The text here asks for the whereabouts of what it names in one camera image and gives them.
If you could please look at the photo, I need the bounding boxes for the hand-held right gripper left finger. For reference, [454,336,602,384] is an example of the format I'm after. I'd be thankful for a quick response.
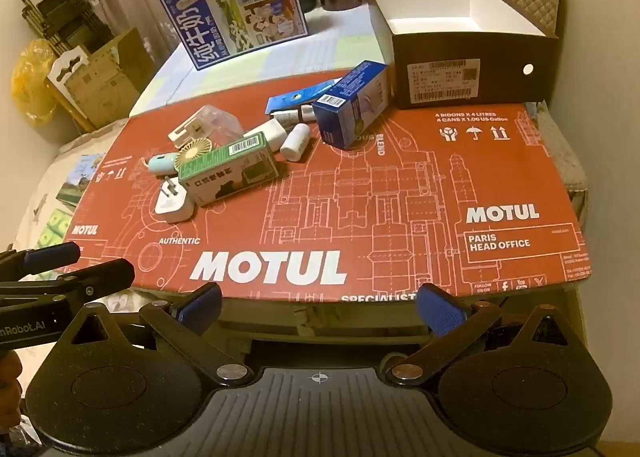
[54,281,253,387]

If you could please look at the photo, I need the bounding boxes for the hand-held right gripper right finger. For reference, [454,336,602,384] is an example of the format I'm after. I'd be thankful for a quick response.
[390,282,590,386]

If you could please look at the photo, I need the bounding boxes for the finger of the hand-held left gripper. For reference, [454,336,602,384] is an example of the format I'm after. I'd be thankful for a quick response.
[0,258,137,299]
[0,241,82,284]

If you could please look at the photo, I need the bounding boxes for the white plug charger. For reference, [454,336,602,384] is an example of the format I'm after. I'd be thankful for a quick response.
[154,176,201,224]

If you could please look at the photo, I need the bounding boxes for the small green box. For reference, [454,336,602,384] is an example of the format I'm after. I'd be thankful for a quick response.
[177,133,280,208]

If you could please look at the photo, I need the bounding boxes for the teal handheld mini fan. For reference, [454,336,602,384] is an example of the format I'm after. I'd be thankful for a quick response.
[147,144,221,176]

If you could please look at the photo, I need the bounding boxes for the clear plastic case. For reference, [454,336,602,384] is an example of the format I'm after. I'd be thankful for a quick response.
[167,106,236,143]

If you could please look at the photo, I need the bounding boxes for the white rectangular adapter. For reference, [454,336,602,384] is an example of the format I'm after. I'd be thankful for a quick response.
[248,120,286,147]

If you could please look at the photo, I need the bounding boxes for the white cylinder bottle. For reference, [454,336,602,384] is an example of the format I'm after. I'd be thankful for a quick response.
[279,123,308,161]

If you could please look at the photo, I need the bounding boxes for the small blue box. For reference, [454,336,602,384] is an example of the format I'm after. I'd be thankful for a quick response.
[311,61,390,149]

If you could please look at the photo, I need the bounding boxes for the brown cardboard shoebox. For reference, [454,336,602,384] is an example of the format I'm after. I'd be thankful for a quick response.
[361,0,560,110]

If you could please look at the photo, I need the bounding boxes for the blue tube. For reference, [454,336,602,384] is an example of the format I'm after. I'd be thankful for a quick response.
[265,77,346,115]

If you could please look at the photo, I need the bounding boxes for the person's left hand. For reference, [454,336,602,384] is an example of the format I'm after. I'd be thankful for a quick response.
[0,351,24,434]

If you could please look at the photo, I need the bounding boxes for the white printed sheet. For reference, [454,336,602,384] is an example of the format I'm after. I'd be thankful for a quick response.
[0,120,131,283]

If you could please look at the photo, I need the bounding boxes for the red printed cardboard sheet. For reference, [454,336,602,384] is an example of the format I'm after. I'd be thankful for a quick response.
[62,60,596,305]

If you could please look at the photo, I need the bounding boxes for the yellow plastic bag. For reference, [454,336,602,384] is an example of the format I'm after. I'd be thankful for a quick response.
[11,37,58,128]

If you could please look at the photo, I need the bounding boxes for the brown cardboard box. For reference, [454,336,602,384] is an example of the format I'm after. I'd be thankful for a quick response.
[62,30,153,133]

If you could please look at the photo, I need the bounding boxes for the grey quilted cushion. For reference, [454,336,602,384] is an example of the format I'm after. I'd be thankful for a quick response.
[530,102,591,193]

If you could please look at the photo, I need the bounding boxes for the pale checked tablecloth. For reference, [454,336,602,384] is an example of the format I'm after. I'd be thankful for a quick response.
[127,2,396,119]

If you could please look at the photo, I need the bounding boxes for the dark folding rack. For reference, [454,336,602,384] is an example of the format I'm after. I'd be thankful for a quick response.
[15,0,108,68]

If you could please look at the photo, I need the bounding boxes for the blue milk carton box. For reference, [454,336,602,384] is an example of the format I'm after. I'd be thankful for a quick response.
[158,0,309,73]

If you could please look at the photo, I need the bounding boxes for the white cardboard handle flap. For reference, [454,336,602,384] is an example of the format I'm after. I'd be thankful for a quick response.
[46,47,93,98]

